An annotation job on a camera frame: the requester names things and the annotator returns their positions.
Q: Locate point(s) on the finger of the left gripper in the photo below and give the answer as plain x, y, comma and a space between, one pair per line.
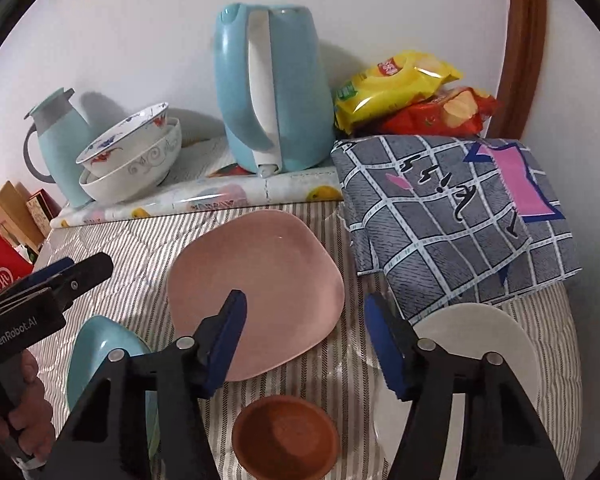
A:
75, 281
38, 276

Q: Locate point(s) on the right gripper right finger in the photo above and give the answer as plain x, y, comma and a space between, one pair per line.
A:
503, 436

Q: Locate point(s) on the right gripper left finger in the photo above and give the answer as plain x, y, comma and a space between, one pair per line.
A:
192, 368

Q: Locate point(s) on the blue square plate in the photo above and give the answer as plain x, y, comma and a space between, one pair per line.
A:
97, 337

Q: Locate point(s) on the white ceramic bowl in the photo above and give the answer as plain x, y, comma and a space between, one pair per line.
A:
466, 330

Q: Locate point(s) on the brown clay bowl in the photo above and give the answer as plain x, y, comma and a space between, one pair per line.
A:
285, 437

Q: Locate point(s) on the pink square plate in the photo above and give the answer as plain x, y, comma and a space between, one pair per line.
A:
294, 290

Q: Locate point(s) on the person's left hand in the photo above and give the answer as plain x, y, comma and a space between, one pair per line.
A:
33, 415

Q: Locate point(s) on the patterned cardboard box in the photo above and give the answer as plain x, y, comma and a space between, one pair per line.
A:
43, 210

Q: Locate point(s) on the brown paper bag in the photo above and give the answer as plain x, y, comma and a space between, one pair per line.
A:
16, 217

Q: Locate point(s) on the large white porcelain bowl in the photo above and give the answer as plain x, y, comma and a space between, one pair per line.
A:
138, 176

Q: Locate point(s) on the light blue thermos jug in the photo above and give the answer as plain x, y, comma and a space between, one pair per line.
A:
62, 135

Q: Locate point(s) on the blue patterned porcelain bowl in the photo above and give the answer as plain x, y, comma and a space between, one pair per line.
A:
123, 142

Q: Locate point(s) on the grey checked folded cloth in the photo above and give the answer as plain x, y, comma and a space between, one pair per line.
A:
447, 220

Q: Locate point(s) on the light blue electric kettle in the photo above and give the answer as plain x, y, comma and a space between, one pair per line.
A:
272, 88

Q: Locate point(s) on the red chips bag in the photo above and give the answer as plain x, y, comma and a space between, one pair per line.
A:
459, 111

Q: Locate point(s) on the yellow chips bag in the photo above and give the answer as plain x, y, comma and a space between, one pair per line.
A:
406, 78

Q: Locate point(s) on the brown wooden door frame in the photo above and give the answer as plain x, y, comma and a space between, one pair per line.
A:
524, 48

